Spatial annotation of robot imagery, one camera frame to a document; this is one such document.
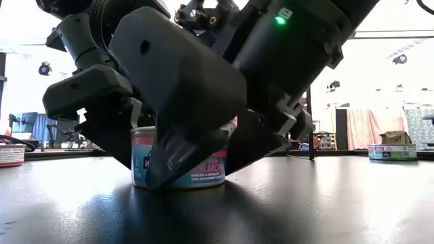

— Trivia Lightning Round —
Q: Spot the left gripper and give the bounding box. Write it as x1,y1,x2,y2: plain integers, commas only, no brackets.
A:
42,12,157,169

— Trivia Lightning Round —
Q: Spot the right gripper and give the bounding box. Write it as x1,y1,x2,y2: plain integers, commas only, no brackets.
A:
108,6,340,190

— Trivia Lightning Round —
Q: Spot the pink-labelled tin can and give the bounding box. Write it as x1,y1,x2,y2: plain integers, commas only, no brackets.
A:
130,125,227,190

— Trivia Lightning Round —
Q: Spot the green-grey labelled tin can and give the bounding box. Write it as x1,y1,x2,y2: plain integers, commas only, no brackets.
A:
368,144,418,161

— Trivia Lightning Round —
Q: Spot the blue curtain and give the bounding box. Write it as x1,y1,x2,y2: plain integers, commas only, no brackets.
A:
32,114,58,143

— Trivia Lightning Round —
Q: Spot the background monitor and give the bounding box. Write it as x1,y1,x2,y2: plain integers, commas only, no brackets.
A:
8,111,39,135

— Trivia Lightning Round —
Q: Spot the red can with barcode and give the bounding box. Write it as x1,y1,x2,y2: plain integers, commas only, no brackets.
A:
0,144,26,168

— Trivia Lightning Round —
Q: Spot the pink curtain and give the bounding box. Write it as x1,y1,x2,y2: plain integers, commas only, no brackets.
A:
346,107,408,150

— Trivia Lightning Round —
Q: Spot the olive green bag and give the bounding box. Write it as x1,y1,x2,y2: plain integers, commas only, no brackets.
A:
379,130,413,145

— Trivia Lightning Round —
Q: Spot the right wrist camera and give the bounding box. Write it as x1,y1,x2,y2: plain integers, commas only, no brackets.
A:
174,0,240,33

